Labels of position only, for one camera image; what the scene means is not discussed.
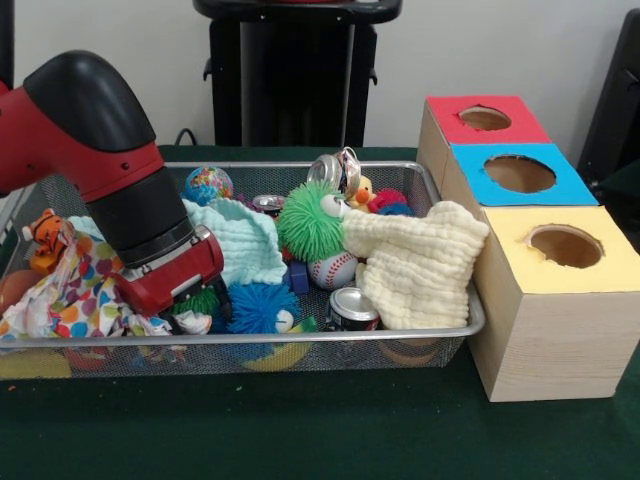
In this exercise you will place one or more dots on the dark green side table cloth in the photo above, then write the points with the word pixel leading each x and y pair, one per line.
pixel 625 182

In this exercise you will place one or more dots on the black upright panel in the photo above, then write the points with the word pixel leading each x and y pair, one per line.
pixel 615 100

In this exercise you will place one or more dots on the polka dot colourful cloth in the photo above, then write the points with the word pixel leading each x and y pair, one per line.
pixel 70 295

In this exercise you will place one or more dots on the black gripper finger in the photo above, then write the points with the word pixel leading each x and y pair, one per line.
pixel 224 305
pixel 176 323

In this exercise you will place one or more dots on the white baseball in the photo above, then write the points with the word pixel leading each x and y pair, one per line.
pixel 333 270

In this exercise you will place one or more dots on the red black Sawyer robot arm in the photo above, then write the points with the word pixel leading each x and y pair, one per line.
pixel 90 140

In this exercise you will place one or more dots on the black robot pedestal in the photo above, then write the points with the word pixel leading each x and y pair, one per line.
pixel 300 90

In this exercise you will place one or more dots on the small globe ball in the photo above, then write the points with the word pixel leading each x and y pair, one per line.
pixel 208 184

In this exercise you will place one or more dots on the crushed silver can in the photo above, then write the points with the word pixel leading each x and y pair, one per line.
pixel 335 168

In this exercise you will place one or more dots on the black labelled silver can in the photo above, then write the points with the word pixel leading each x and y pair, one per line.
pixel 354 308

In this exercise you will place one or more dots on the cream knitted cloth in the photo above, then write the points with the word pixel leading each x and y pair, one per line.
pixel 425 260

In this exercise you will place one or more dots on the green spiky rubber ball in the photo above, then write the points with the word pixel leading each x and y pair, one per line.
pixel 312 220

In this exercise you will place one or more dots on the dark green spiky ball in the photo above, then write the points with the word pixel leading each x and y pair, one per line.
pixel 200 300

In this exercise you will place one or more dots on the wooden box with three holes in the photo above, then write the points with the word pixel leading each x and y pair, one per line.
pixel 545 340

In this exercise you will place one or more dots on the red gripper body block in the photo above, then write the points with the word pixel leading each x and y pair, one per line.
pixel 175 275

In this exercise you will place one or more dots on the blue spiky rubber ball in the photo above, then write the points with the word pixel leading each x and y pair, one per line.
pixel 258 308

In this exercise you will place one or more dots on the mint green fuzzy cloth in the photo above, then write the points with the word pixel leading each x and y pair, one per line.
pixel 245 245

